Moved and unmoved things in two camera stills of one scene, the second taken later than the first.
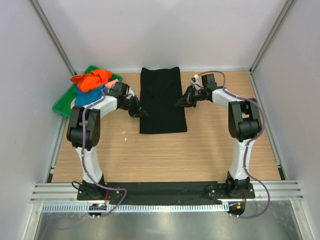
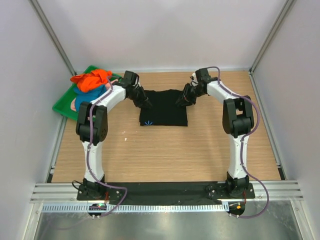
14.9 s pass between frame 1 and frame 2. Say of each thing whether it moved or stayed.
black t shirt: moved
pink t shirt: stayed
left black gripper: moved
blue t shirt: stayed
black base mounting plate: stayed
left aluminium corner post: stayed
